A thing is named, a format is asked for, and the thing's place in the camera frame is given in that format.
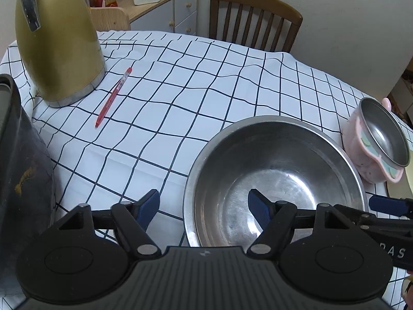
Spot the pink bowl with steel liner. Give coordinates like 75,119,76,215
342,97,411,184

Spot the light wooden chair back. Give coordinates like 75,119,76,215
90,6,131,32

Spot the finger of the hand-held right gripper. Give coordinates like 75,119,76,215
369,195,413,216
334,204,413,233

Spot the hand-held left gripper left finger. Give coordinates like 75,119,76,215
48,189,162,259

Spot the black cooking pot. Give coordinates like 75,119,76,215
0,74,57,298

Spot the wooden cabinet with grey drawers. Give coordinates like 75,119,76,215
127,0,199,36

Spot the large steel bowl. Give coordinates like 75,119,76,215
183,115,367,249

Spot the gold thermos jug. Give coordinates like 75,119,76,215
15,0,107,108

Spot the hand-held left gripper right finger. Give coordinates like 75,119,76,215
246,188,375,259

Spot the black white checkered tablecloth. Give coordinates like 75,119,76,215
0,30,413,255

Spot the red pen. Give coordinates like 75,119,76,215
95,67,133,129

